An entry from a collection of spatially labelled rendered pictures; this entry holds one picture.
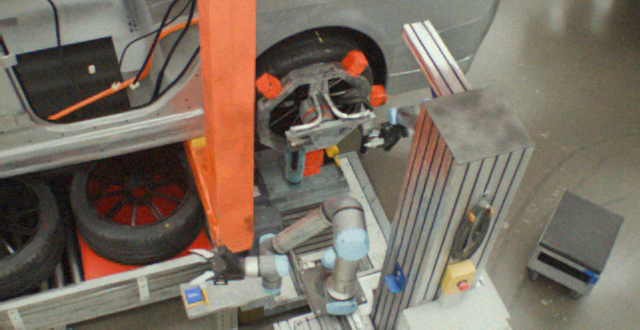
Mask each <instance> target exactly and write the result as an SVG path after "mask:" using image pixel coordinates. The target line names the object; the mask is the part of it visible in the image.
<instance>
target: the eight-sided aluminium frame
mask: <svg viewBox="0 0 640 330"><path fill-rule="evenodd" d="M337 77H339V78H342V79H344V80H345V81H347V82H349V83H350V84H352V85H354V86H355V87H358V89H359V90H361V91H362V92H363V94H364V95H366V97H367V99H368V100H369V98H370V93H371V86H370V84H369V82H368V80H367V78H365V77H364V76H362V75H359V76H358V77H353V76H351V75H348V74H347V70H346V68H345V66H344V64H343V63H341V62H338V61H337V62H332V63H328V64H322V65H317V66H312V67H306V68H301V69H298V68H297V69H296V70H292V72H290V73H289V74H287V76H285V77H284V78H283V79H282V80H281V81H280V84H281V86H282V89H283V92H282V93H281V94H279V95H278V96H277V97H276V98H274V99H273V100H272V99H270V98H268V97H266V96H263V97H261V99H260V100H259V101H257V106H256V107H257V129H256V131H257V136H258V139H260V142H261V143H262V144H264V145H267V146H269V147H271V148H274V149H277V150H279V151H281V152H284V153H286V155H287V146H288V143H287V141H286V140H285V139H283V138H281V136H279V135H277V134H274V133H271V132H269V112H270V111H271V110H272V109H273V108H274V107H276V106H277V104H278V103H280V102H281V101H282V100H283V99H284V98H285V97H286V96H287V95H289V94H290V93H292V92H293V91H294V90H295V88H296V87H297V86H299V85H301V84H306V83H311V82H315V81H316V82H317V81H322V80H325V79H332V78H337ZM363 111H366V110H365V108H364V106H363V103H362V102H358V103H355V109H354V111H353V112H351V113H350V114H353V113H359V112H363ZM357 127H358V125H357V126H351V127H347V128H342V129H337V130H338V132H339V135H338V137H337V140H336V141H335V142H334V143H332V144H331V145H328V146H325V147H318V146H316V145H314V143H313V141H312V139H311V137H306V139H301V141H302V145H303V146H304V147H305V152H310V151H314V150H319V149H323V148H330V147H333V146H334V145H336V144H338V142H340V141H341V140H343V139H344V137H345V136H346V135H347V134H349V133H350V132H351V131H352V130H353V129H355V128H357Z"/></svg>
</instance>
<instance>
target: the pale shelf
mask: <svg viewBox="0 0 640 330"><path fill-rule="evenodd" d="M261 281H262V280H261V277H260V278H247V277H246V278H245V280H242V281H228V285H213V281H210V282H208V284H207V286H206V288H205V291H206V294H207V299H208V302H209V306H208V307H207V306H206V302H205V299H204V295H203V291H202V289H201V291H202V295H203V299H204V302H205V303H204V304H201V305H197V306H193V307H189V308H187V306H186V302H185V298H184V294H183V292H184V291H185V290H188V289H192V288H196V287H200V286H198V285H194V286H189V283H187V284H184V285H181V286H180V289H181V293H182V296H183V300H184V304H185V308H186V311H187V315H188V318H189V319H192V318H197V317H200V316H204V315H208V314H211V313H216V312H220V311H223V310H227V309H230V308H234V307H239V306H242V305H246V304H250V303H253V302H258V301H261V300H265V299H269V298H273V297H277V296H280V295H281V292H279V293H278V294H276V295H267V294H265V293H264V291H263V289H262V286H261Z"/></svg>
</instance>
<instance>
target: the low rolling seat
mask: <svg viewBox="0 0 640 330"><path fill-rule="evenodd" d="M623 221H624V217H622V216H620V215H618V214H616V213H614V212H612V211H610V210H608V209H605V208H603V207H601V206H599V205H597V204H595V203H593V202H591V201H588V200H586V199H584V198H582V197H580V196H578V194H576V193H574V192H571V191H569V190H565V191H564V192H563V193H562V196H561V198H560V200H559V202H558V204H557V206H556V208H555V210H554V212H553V215H552V217H551V219H550V221H549V223H548V225H547V227H546V229H545V231H544V234H543V236H542V237H541V238H540V240H539V242H538V244H537V246H536V248H535V250H534V253H533V255H532V257H531V259H530V261H529V263H528V265H527V266H528V267H530V268H531V272H530V274H531V276H530V278H531V280H534V281H535V280H536V279H537V277H538V273H539V272H540V273H542V274H544V275H546V276H548V277H550V279H551V278H552V280H554V281H557V282H559V283H561V284H563V285H565V286H567V287H569V288H570V289H572V291H571V292H570V293H569V296H570V298H571V299H574V298H577V297H579V296H580V295H581V294H583V295H586V297H588V296H589V294H590V292H591V290H592V288H593V287H594V285H595V284H596V282H597V281H598V279H599V278H600V275H601V274H602V273H603V271H604V268H605V266H606V263H607V261H608V259H609V256H610V254H611V251H612V249H613V247H614V243H615V241H616V239H617V236H618V234H619V232H620V229H621V227H622V225H623Z"/></svg>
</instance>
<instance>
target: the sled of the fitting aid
mask: <svg viewBox="0 0 640 330"><path fill-rule="evenodd" d="M335 161H336V163H334V166H335V168H336V171H337V173H338V175H339V178H341V179H339V183H335V184H330V185H326V187H321V188H317V189H313V190H309V191H304V192H300V193H296V194H290V195H286V196H282V197H278V198H273V199H269V198H268V200H269V204H270V206H273V207H277V208H278V210H279V211H280V212H281V211H285V210H289V209H294V208H298V207H302V206H306V205H311V204H315V203H319V201H323V200H327V199H328V198H330V197H332V196H336V195H349V190H350V185H349V183H348V180H347V178H346V176H345V174H344V172H343V168H342V166H341V163H340V161H338V159H337V156H336V158H335ZM253 179H257V180H260V181H262V179H261V176H260V174H258V171H257V168H256V165H255V162H254V173H253Z"/></svg>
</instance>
